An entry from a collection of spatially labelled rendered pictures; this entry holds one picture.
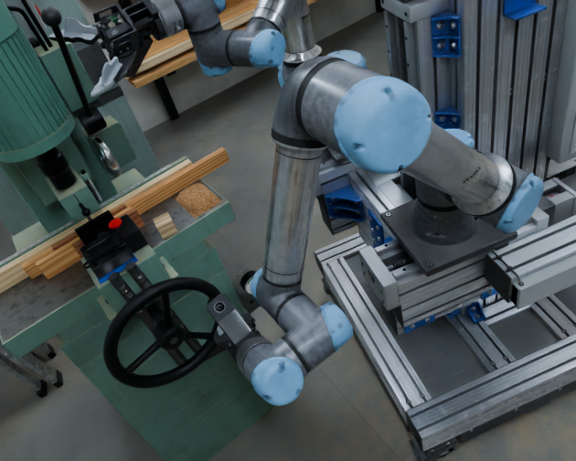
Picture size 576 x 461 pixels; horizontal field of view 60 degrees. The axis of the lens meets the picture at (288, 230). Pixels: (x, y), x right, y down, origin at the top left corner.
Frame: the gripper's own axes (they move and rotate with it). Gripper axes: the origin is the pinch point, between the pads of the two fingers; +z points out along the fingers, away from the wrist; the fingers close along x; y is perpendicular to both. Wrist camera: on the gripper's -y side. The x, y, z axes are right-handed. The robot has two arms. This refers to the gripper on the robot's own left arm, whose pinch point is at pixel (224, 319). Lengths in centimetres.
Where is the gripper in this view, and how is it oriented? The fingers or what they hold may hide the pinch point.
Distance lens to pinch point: 114.2
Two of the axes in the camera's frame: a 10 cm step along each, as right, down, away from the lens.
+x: 7.9, -5.6, 2.4
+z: -3.5, -0.8, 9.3
